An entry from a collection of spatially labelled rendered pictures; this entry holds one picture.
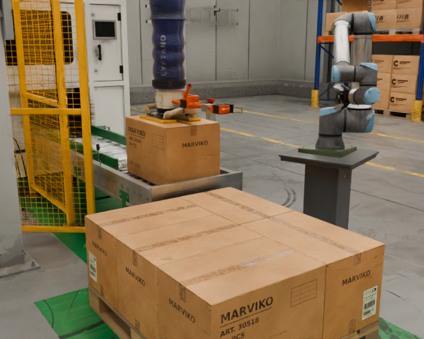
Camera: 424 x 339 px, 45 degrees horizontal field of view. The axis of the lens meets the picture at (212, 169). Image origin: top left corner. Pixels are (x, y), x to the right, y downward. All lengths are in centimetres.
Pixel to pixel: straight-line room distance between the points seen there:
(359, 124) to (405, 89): 747
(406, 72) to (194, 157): 793
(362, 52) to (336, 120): 44
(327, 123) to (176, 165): 100
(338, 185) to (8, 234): 215
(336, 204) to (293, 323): 133
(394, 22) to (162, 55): 799
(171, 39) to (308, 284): 185
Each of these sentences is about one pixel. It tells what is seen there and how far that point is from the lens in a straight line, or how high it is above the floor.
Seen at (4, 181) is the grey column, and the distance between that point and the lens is 350.
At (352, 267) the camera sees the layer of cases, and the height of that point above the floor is 49.
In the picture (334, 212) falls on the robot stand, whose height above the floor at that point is 39.
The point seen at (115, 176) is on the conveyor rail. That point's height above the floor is 57.
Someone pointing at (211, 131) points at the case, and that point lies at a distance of 332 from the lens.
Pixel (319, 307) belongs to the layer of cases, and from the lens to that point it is 231.
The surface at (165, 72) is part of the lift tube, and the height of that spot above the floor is 127.
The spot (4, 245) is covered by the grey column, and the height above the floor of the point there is 17.
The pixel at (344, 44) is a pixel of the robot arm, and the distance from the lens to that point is 308.
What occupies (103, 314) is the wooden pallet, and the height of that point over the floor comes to 2.
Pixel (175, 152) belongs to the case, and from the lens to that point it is 320.
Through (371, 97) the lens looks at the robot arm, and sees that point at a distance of 285.
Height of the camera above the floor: 145
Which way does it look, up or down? 14 degrees down
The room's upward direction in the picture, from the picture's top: straight up
